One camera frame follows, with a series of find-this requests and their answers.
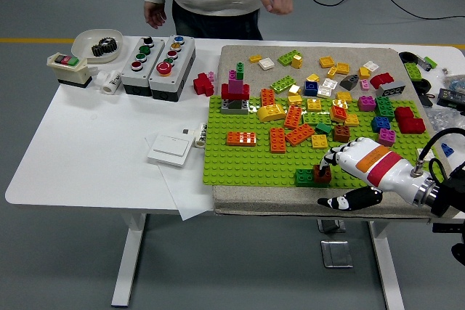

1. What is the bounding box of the white paper sheet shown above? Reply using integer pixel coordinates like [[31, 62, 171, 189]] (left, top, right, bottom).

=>
[[144, 131, 215, 222]]

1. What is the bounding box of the grey long brick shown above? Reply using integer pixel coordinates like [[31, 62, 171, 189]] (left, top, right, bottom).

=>
[[379, 81, 407, 98]]

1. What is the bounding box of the yellow arch brick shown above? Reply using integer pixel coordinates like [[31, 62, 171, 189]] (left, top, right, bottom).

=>
[[257, 103, 288, 123]]

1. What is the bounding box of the person's right hand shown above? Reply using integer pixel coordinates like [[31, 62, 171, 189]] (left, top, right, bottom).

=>
[[144, 0, 168, 30]]

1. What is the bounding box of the grey four-button box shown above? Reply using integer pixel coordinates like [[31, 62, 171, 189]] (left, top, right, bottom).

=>
[[121, 36, 166, 98]]

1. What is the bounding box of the clear bag of screws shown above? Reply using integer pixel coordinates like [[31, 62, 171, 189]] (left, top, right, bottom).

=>
[[424, 108, 465, 134]]

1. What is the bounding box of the orange and yellow brick stack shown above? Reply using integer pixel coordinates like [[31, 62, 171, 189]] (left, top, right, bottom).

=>
[[329, 104, 348, 123]]

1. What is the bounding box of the white pipe fitting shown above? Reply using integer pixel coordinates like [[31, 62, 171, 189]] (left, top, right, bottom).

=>
[[94, 69, 124, 95]]

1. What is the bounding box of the red cross-shaped brick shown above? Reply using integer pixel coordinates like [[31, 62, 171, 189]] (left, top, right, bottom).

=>
[[193, 73, 215, 97]]

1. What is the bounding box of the wide red brick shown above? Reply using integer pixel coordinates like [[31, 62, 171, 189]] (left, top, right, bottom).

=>
[[221, 81, 251, 99]]

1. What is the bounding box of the white bowl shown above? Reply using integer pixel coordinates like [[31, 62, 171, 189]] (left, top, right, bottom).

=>
[[71, 28, 124, 65]]

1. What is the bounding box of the black key fob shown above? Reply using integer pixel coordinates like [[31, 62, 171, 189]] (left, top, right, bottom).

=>
[[417, 92, 436, 108]]

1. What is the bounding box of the green studded baseplate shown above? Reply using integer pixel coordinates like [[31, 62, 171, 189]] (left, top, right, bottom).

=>
[[202, 94, 447, 188]]

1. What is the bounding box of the red arch brick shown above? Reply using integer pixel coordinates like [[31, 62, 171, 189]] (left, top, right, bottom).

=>
[[370, 72, 395, 90]]

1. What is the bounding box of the black table control panel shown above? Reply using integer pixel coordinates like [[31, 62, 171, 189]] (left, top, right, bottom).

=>
[[432, 221, 465, 234]]

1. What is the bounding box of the white table leg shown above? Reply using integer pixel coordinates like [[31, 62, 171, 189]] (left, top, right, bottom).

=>
[[368, 220, 406, 310], [110, 213, 148, 308]]

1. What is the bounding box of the blue square brick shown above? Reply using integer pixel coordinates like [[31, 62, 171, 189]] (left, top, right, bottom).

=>
[[371, 116, 392, 133], [303, 80, 320, 97]]

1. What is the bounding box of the white printed cylinder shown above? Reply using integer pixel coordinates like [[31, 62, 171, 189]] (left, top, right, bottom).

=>
[[193, 123, 209, 150]]

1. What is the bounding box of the lime long brick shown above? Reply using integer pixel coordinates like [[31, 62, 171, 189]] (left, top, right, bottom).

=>
[[277, 49, 302, 68], [270, 75, 297, 94], [302, 110, 333, 126]]

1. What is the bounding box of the orange long brick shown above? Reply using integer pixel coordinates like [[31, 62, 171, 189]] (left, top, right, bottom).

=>
[[225, 130, 257, 147], [260, 87, 278, 107], [283, 105, 304, 129], [284, 122, 316, 146], [269, 126, 288, 153]]

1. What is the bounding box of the grey-brown mat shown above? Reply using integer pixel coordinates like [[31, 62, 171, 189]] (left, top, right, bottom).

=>
[[212, 44, 457, 219]]

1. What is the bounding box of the dark green tall brick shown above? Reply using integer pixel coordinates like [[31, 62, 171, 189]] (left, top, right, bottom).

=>
[[374, 96, 396, 120]]

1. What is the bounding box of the black display device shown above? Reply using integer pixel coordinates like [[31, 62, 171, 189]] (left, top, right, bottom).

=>
[[437, 88, 465, 108]]

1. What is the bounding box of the small metal floor plate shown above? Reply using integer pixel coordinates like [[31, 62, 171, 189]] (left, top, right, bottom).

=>
[[317, 218, 348, 234]]

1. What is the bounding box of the grey emergency stop box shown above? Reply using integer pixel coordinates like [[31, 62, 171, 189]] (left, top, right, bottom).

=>
[[148, 34, 198, 102]]

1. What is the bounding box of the red stepped brick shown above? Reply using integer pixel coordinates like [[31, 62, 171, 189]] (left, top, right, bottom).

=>
[[395, 106, 426, 134]]

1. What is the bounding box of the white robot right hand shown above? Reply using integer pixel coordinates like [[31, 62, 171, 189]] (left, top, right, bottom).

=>
[[318, 137, 432, 212]]

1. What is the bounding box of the clear plastic bag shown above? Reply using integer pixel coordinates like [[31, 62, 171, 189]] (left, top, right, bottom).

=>
[[438, 73, 465, 93]]

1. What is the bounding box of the white wall switch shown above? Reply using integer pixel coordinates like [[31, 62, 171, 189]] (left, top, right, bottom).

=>
[[146, 134, 194, 168]]

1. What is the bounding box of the cream red-green switch box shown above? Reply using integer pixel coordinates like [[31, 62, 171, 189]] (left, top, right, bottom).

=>
[[46, 52, 92, 89]]

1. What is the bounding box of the magenta square brick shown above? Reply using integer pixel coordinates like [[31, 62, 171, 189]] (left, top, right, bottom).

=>
[[377, 128, 396, 147], [357, 94, 377, 112]]

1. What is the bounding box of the light grey base brick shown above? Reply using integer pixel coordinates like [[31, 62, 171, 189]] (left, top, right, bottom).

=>
[[220, 97, 251, 114]]

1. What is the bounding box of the dark green long brick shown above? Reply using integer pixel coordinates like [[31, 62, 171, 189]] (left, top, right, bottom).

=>
[[294, 168, 330, 188]]

